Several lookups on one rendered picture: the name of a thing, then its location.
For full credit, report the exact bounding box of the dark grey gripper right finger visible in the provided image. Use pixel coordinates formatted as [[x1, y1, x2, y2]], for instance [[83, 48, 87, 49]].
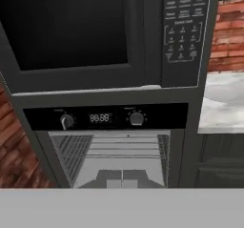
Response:
[[122, 170, 167, 189]]

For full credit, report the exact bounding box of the metal oven rack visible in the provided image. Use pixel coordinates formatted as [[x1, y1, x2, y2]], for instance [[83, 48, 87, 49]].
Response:
[[85, 133, 164, 159]]

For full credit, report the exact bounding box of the dark grey cupboard front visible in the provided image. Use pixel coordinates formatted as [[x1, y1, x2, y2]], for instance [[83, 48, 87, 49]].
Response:
[[190, 133, 244, 189]]

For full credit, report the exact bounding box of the silver oven knob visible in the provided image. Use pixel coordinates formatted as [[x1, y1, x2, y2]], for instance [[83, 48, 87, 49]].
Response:
[[128, 110, 146, 127], [59, 113, 76, 132]]

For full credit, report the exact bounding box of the black microwave oven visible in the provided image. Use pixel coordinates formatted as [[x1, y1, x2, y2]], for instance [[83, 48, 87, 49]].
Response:
[[0, 0, 221, 95]]

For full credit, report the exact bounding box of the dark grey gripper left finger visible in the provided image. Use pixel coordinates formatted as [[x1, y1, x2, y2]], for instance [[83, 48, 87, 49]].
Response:
[[77, 170, 123, 189]]

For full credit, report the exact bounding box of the black microwave door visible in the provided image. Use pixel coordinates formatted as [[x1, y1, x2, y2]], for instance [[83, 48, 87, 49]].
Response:
[[0, 0, 165, 93]]

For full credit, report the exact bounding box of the dark grey built-in oven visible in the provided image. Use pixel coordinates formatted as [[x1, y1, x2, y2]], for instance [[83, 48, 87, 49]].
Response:
[[10, 86, 205, 189]]

